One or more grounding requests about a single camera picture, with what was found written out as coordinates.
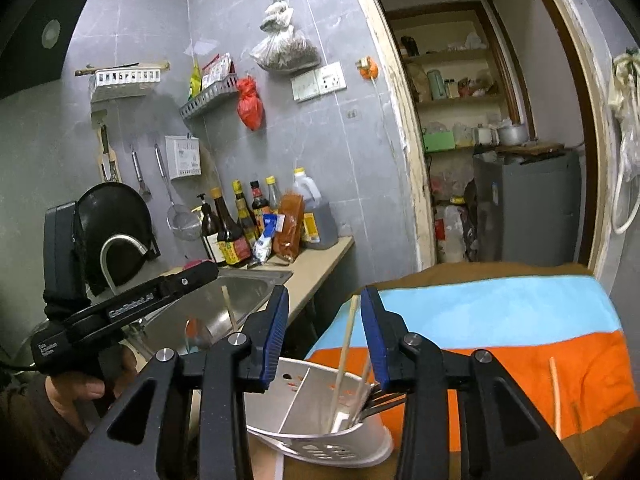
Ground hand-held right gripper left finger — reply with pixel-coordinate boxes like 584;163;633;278
62;285;290;480

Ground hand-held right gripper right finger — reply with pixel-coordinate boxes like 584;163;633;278
359;285;584;480

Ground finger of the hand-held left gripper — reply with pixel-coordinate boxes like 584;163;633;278
149;259;220;307

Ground pale wooden chopstick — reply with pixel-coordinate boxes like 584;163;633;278
330;294;361;433
548;356;563;438
221;285;239;334

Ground metal fork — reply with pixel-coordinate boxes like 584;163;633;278
356;382;407;421

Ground white plastic utensil holder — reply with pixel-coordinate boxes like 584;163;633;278
244;356;394;467

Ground person's left forearm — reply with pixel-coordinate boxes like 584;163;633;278
0;374;98;480

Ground person's left hand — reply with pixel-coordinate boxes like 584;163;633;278
47;346;139;402

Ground steel faucet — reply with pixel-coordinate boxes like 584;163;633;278
99;233;162;297

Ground large dark soy sauce bottle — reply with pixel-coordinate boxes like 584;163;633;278
212;187;252;267

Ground steel sink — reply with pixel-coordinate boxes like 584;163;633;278
124;267;294;357

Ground black wok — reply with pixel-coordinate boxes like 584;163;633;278
79;182;154;296

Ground slim yellow-capped sauce bottle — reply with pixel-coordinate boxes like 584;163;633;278
232;180;260;249

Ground blue white packet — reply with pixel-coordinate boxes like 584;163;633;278
252;212;281;264

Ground beige countertop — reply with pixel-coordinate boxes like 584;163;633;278
249;236;356;327

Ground dark red-capped sauce bottle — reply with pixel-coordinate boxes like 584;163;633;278
249;180;272;227

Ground metal spatula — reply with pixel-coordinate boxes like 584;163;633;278
130;144;152;204

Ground orange snack packet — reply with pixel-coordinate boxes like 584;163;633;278
274;191;306;262

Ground hanging kitchen knife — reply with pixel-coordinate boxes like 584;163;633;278
97;124;121;184

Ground clear yellow-capped bottle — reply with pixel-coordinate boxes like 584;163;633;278
264;175;282;214

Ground large dark oil jug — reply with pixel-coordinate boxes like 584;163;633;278
292;167;339;251

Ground blue orange brown striped cloth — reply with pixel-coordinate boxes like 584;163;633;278
304;261;629;480

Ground red plastic bag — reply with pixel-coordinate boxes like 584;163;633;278
236;77;265;132

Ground grey cabinet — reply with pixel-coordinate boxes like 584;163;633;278
472;149;584;267

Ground green box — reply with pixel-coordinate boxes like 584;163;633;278
422;129;456;154

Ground black range hood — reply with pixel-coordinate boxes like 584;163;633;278
0;0;107;99

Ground aluminium pot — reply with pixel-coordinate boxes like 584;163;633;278
497;122;529;147

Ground hanging bag of dried goods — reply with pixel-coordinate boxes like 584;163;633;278
249;0;322;74

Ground wooden shelf unit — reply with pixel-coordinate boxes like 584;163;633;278
386;2;537;262

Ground clear plastic bag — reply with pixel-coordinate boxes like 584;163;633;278
619;104;640;182

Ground hanging pale rubber gloves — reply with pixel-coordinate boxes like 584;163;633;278
612;49;640;112

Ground wire mesh strainer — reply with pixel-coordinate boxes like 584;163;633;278
153;143;202;242

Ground white wall box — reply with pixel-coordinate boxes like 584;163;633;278
164;134;202;181

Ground grey wall shelf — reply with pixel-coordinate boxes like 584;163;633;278
179;72;240;121

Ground white plastic wall rack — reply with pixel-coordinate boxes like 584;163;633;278
89;66;163;104

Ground white wall socket panel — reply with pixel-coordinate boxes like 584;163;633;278
291;61;347;104

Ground wooden door frame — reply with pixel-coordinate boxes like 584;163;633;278
344;0;617;282

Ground white hose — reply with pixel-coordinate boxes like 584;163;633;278
612;159;640;235

